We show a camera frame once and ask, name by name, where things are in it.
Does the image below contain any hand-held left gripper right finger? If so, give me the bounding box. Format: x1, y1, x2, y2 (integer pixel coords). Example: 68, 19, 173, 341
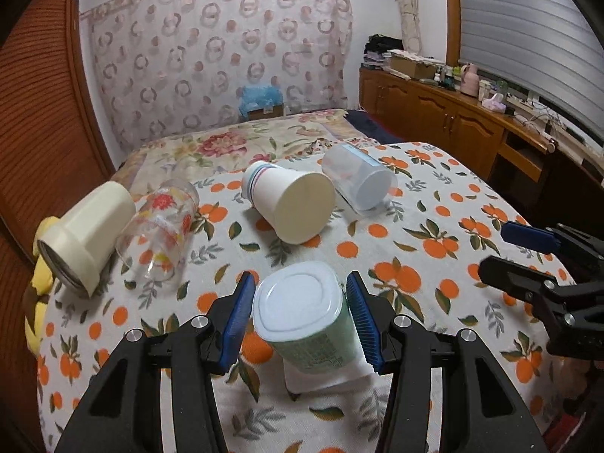
346, 271, 550, 453

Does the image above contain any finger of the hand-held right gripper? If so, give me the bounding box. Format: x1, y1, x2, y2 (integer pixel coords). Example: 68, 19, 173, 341
478, 256, 604, 328
501, 222, 604, 265

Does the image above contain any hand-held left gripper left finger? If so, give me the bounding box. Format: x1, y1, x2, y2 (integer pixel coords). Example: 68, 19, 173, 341
54, 271, 258, 453

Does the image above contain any green cup with white base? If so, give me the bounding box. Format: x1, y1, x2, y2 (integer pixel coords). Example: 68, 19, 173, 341
252, 261, 365, 374

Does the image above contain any floral printed glass cup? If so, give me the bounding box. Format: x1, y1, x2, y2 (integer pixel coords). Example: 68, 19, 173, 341
115, 179, 200, 282

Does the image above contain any striped white paper cup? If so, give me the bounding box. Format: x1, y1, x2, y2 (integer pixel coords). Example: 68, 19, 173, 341
241, 160, 336, 245

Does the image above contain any translucent plastic cup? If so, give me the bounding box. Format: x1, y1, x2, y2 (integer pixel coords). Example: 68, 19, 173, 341
321, 144, 398, 213

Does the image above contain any white folded napkin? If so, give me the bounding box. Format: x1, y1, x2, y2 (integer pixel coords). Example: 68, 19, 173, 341
282, 353, 379, 395

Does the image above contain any orange fruit print tablecloth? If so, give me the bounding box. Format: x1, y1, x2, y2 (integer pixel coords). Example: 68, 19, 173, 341
35, 140, 588, 453

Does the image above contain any wooden cabinet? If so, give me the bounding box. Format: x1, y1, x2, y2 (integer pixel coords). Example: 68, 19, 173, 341
357, 66, 604, 230

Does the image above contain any pink kettle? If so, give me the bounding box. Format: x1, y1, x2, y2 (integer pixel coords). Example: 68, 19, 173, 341
459, 62, 479, 97

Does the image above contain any cream insulated mug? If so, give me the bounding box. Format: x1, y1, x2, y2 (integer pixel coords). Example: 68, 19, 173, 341
36, 180, 138, 298

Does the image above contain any floral blanket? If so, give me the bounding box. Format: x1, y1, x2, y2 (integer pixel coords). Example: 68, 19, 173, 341
117, 108, 381, 190

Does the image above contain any dark blue cloth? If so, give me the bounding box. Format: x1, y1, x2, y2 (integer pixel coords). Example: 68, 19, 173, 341
346, 109, 407, 145

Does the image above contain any yellow plush toy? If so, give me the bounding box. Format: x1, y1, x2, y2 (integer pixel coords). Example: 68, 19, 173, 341
23, 217, 61, 354

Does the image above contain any flat cardboard box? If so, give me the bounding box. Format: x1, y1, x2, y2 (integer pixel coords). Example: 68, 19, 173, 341
388, 52, 438, 80

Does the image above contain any grey window blind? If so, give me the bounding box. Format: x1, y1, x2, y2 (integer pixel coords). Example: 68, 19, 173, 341
456, 0, 604, 135

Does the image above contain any small cardboard box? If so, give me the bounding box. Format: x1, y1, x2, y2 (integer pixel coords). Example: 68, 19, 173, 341
247, 103, 286, 122

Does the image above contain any blue plastic bag on box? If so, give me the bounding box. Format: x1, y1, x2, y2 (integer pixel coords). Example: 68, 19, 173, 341
237, 83, 284, 115

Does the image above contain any stack of folded clothes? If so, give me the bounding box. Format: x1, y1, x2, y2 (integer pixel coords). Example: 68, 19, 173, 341
362, 33, 405, 72

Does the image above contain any cream lace curtain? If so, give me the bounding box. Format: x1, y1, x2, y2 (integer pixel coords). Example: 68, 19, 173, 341
379, 0, 424, 55

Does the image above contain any circle patterned sheer curtain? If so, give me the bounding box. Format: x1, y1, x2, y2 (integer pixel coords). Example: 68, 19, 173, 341
77, 0, 356, 153

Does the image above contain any brown wooden wardrobe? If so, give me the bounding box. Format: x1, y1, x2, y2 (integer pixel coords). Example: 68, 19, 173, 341
0, 0, 120, 270

